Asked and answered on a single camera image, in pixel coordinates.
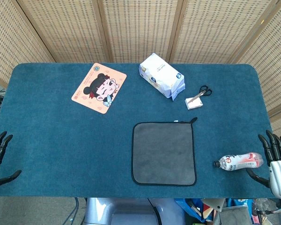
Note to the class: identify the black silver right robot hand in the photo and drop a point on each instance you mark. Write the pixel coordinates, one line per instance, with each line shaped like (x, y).
(279, 173)

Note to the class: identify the grey and green cloth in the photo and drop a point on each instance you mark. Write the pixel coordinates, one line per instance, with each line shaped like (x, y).
(164, 154)

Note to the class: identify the clear plastic drink bottle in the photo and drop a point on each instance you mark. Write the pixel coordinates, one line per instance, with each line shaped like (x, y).
(241, 161)

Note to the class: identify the blue table mat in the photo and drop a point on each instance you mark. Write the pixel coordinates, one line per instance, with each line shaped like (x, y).
(61, 145)

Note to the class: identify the blue storage bin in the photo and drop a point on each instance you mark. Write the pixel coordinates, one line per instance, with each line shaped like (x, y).
(185, 207)

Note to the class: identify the white note pad block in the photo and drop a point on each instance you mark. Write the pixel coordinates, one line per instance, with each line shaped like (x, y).
(194, 104)

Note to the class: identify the cartoon girl mouse pad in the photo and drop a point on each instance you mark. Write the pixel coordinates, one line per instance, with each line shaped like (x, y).
(100, 87)

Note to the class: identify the grey robot torso base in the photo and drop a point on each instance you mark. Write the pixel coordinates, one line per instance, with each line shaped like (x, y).
(131, 213)

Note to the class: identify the white tissue pack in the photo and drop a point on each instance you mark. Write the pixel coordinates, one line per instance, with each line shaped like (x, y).
(160, 75)

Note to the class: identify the bamboo folding screen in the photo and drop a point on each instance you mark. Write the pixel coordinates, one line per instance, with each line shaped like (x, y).
(140, 28)

